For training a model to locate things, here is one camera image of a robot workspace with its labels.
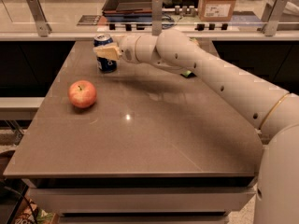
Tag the brown cardboard box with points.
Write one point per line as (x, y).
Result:
(216, 10)

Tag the left metal glass bracket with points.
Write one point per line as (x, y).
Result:
(42, 26)

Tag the glass barrier panel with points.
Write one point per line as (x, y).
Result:
(63, 17)

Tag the red apple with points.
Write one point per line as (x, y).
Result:
(82, 94)

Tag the blue pepsi can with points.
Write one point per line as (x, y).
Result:
(105, 65)

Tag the green chip bag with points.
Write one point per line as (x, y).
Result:
(188, 73)

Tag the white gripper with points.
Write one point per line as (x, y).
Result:
(128, 49)

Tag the right metal glass bracket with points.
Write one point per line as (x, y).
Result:
(271, 17)

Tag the orange rimmed dark tray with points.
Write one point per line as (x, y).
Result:
(117, 7)

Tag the colourful bag on floor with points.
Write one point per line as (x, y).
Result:
(30, 213)

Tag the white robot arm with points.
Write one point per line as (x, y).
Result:
(268, 108)

